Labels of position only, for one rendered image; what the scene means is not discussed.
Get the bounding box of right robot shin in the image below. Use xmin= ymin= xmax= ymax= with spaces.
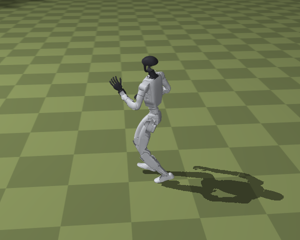
xmin=133 ymin=140 xmax=148 ymax=153

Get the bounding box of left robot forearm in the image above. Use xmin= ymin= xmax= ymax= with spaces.
xmin=119 ymin=90 xmax=137 ymax=110

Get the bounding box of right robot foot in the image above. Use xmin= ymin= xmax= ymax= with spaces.
xmin=137 ymin=163 xmax=156 ymax=172

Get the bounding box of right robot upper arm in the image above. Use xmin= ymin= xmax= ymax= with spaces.
xmin=157 ymin=71 xmax=171 ymax=94

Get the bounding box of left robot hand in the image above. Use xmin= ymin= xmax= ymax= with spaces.
xmin=109 ymin=76 xmax=126 ymax=95

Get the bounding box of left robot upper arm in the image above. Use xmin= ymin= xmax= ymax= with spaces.
xmin=133 ymin=81 xmax=150 ymax=110

